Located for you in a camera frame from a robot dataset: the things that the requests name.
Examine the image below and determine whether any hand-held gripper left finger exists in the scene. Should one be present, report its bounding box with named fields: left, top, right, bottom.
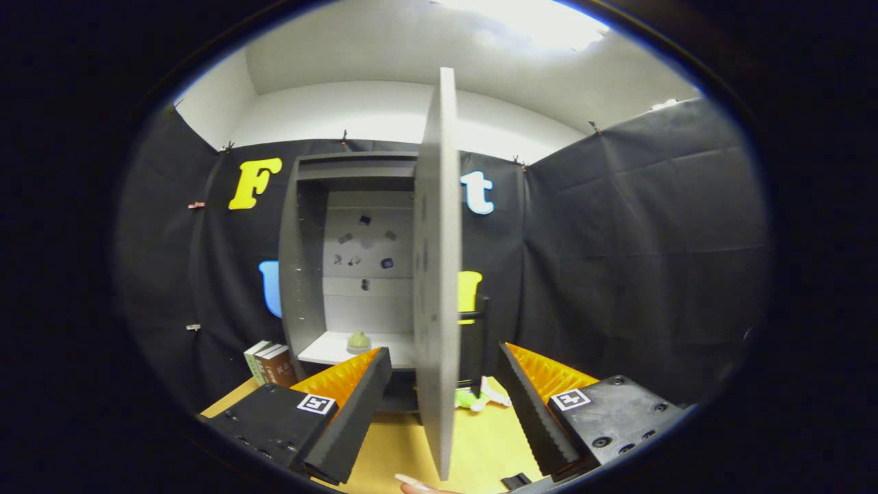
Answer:
left=206, top=346, right=393, bottom=486

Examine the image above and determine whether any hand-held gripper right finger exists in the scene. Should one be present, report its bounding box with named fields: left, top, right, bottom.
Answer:
left=495, top=342, right=690, bottom=482

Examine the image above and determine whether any black door handle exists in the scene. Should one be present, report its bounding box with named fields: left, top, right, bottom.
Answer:
left=458, top=294, right=492, bottom=388

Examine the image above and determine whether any green and pink plush toy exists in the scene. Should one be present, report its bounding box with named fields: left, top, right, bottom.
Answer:
left=454, top=376, right=512, bottom=412

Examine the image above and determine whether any dark brown book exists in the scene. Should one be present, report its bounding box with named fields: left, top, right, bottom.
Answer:
left=254, top=343, right=282, bottom=387

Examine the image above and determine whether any grey cabinet body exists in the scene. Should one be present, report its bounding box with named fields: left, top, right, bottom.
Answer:
left=278, top=151, right=420, bottom=412

